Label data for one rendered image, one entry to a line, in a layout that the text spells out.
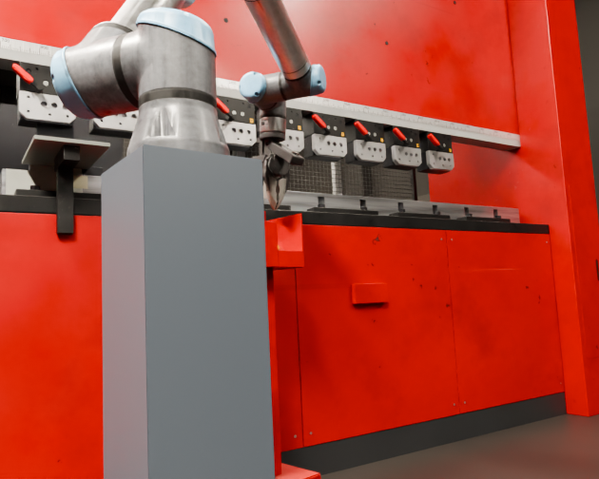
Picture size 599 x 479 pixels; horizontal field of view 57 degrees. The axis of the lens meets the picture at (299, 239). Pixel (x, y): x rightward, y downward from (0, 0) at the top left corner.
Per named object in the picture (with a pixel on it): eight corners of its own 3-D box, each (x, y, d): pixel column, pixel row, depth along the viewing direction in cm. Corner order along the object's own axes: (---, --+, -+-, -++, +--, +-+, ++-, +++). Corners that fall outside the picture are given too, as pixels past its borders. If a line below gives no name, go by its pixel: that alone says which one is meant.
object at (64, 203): (63, 228, 138) (63, 143, 141) (53, 236, 150) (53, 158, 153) (80, 228, 140) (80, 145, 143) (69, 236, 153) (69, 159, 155)
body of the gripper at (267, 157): (270, 181, 164) (271, 140, 164) (290, 178, 158) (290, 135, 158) (250, 178, 159) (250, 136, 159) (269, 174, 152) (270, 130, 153)
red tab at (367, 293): (356, 303, 195) (354, 283, 196) (352, 303, 197) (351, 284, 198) (388, 301, 203) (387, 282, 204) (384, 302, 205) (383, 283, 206)
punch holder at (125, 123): (93, 125, 167) (93, 73, 168) (87, 134, 174) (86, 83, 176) (144, 132, 175) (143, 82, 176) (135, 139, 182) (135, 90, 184)
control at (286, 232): (246, 266, 140) (244, 196, 142) (210, 271, 151) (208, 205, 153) (304, 267, 153) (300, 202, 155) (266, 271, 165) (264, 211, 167)
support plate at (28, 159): (33, 138, 135) (33, 134, 135) (21, 163, 157) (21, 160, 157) (109, 146, 145) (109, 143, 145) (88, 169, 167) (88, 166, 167)
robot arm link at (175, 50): (191, 82, 77) (189, -11, 78) (111, 98, 81) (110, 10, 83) (231, 108, 88) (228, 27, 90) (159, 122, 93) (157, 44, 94)
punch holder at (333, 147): (316, 153, 209) (313, 110, 211) (303, 159, 216) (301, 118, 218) (347, 157, 217) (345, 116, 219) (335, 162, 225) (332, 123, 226)
